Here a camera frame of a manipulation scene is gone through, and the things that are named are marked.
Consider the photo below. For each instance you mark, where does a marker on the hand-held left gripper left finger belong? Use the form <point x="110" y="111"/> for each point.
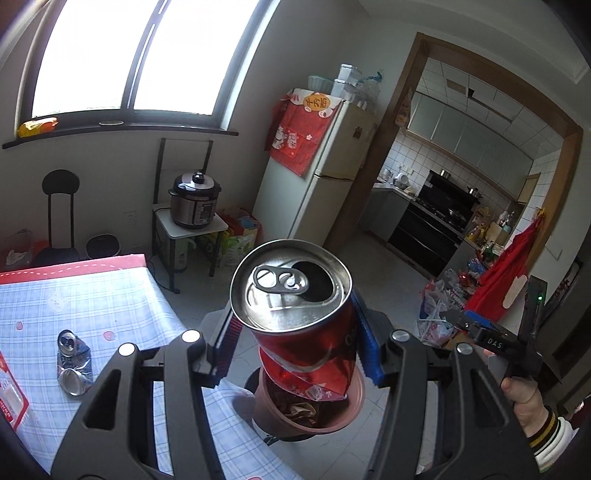
<point x="224" y="346"/>

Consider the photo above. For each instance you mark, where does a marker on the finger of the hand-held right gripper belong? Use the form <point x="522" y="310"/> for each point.
<point x="480" y="322"/>

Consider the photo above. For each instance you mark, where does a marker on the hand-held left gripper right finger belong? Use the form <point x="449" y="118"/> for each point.
<point x="369" y="350"/>

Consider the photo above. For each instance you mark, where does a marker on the red drink can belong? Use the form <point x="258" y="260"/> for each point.
<point x="300" y="346"/>

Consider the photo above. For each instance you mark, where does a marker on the brown plastic bin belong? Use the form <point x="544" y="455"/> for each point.
<point x="277" y="422"/>

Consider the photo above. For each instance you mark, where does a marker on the person's right forearm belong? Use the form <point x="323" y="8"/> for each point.
<point x="551" y="438"/>

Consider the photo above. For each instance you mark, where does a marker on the person's right hand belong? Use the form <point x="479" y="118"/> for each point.
<point x="526" y="406"/>

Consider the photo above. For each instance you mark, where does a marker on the cardboard box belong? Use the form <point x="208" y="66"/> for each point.
<point x="461" y="344"/>

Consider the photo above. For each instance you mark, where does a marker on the pile of plastic bags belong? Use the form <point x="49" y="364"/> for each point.
<point x="436" y="318"/>

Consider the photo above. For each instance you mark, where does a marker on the red apron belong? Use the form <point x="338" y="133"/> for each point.
<point x="498" y="277"/>

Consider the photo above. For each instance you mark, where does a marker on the group of kitchen bottles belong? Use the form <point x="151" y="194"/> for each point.
<point x="489" y="230"/>

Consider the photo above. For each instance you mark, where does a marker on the green printed shopping bag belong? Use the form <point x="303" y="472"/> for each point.
<point x="240" y="251"/>

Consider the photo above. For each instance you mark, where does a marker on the pale green kettle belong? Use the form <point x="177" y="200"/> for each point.
<point x="180" y="256"/>

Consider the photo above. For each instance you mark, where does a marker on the black kitchen stove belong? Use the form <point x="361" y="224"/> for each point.
<point x="425" y="235"/>

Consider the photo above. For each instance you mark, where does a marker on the plaid tablecloth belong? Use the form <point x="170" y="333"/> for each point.
<point x="115" y="300"/>

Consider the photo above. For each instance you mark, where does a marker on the small white-top stand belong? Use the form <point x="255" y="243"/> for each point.
<point x="166" y="226"/>

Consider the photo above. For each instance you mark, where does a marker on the grey lower kitchen cabinet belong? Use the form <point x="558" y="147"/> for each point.
<point x="383" y="212"/>

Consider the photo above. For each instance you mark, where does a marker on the electric pressure cooker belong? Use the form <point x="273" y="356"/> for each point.
<point x="194" y="207"/>

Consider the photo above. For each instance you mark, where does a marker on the crushed silver can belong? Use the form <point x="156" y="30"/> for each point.
<point x="74" y="364"/>

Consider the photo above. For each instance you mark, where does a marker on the cream refrigerator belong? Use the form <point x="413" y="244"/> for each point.
<point x="314" y="203"/>

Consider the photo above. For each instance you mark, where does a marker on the black round basket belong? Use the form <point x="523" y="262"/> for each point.
<point x="102" y="244"/>

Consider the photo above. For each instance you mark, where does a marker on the white electric kettle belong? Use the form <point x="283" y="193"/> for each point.
<point x="402" y="180"/>

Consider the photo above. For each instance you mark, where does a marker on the grey upper kitchen cabinets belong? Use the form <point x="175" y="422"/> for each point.
<point x="461" y="124"/>

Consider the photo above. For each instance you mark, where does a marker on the red snack packet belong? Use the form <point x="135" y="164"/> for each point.
<point x="11" y="397"/>

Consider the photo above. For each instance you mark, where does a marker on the red printed cloth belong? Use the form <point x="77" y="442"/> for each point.
<point x="295" y="138"/>

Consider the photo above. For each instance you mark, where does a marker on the white plastic bag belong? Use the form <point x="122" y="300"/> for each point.
<point x="18" y="251"/>

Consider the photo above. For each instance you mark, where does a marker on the black round-back chair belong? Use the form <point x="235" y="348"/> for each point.
<point x="60" y="182"/>

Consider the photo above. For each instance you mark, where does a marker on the clear plastic bag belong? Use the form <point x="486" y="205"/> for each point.
<point x="369" y="90"/>

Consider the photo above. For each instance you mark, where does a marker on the pale green bowl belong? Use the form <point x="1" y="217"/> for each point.
<point x="321" y="85"/>

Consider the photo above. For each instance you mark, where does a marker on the stack of clear containers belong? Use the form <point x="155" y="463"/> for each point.
<point x="346" y="81"/>

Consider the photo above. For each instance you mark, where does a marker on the yellow snack bag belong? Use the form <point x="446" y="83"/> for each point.
<point x="37" y="127"/>

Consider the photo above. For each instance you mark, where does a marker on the dark framed window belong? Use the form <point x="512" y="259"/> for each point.
<point x="92" y="46"/>

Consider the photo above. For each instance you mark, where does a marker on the white wall switch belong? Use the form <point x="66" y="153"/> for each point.
<point x="552" y="250"/>

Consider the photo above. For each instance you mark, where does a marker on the white wall socket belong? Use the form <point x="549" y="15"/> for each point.
<point x="131" y="215"/>

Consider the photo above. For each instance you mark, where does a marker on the wooden door frame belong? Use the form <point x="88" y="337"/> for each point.
<point x="388" y="143"/>

